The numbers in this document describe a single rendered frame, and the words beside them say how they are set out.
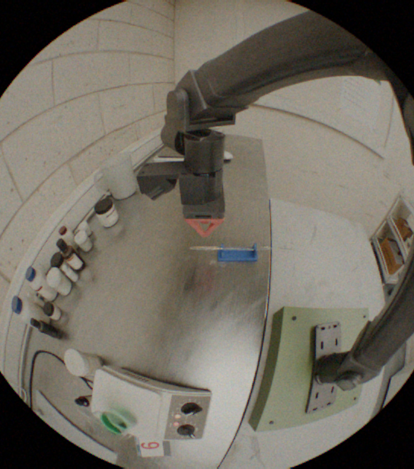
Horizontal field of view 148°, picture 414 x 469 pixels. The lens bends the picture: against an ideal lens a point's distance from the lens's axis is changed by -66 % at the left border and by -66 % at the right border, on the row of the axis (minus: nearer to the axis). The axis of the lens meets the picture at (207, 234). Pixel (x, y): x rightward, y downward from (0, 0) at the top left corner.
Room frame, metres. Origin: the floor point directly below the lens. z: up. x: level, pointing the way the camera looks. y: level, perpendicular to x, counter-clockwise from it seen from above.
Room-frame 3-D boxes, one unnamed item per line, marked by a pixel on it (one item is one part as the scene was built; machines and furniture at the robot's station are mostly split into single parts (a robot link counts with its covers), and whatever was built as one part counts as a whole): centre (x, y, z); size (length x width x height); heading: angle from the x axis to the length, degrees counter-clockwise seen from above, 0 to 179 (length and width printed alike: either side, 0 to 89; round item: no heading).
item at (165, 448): (-0.26, 0.11, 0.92); 0.09 x 0.06 x 0.04; 0
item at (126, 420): (-0.14, 0.13, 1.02); 0.06 x 0.05 x 0.08; 15
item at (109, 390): (-0.13, 0.13, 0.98); 0.12 x 0.12 x 0.01; 82
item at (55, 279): (0.11, 0.41, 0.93); 0.06 x 0.06 x 0.07
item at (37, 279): (0.08, 0.47, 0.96); 0.06 x 0.06 x 0.11
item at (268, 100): (1.17, -0.67, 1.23); 1.90 x 0.06 x 0.10; 76
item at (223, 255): (0.24, -0.08, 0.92); 0.10 x 0.03 x 0.04; 89
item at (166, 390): (-0.13, 0.11, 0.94); 0.22 x 0.13 x 0.08; 82
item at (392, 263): (0.46, -2.21, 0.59); 0.65 x 0.48 x 0.93; 166
